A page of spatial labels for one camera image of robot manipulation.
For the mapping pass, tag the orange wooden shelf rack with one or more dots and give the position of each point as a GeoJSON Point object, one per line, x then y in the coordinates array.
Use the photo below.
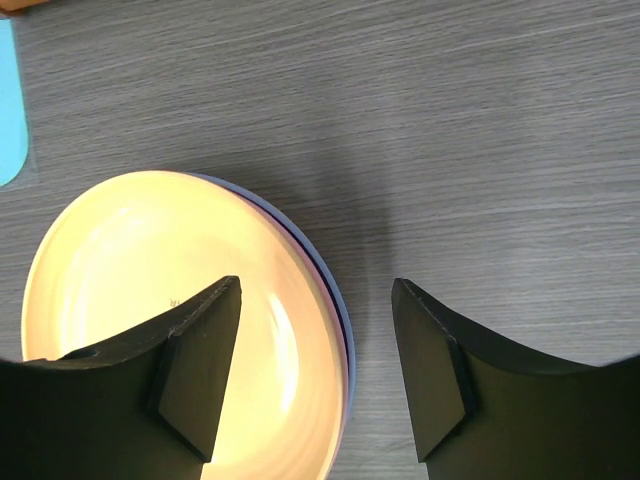
{"type": "Point", "coordinates": [10, 7]}

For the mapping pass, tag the teal cutting mat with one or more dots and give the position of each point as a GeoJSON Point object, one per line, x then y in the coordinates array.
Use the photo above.
{"type": "Point", "coordinates": [14, 128]}

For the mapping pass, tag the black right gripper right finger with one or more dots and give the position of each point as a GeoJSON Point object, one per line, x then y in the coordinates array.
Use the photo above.
{"type": "Point", "coordinates": [483, 406]}

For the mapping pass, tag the blue plate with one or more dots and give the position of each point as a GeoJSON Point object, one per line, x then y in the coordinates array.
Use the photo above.
{"type": "Point", "coordinates": [321, 267]}

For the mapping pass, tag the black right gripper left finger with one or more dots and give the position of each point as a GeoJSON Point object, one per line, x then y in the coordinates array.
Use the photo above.
{"type": "Point", "coordinates": [143, 404]}

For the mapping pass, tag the orange plate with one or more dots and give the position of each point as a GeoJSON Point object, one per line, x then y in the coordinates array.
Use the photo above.
{"type": "Point", "coordinates": [128, 249]}

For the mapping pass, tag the pink plate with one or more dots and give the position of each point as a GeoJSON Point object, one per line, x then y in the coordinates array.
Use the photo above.
{"type": "Point", "coordinates": [286, 404]}

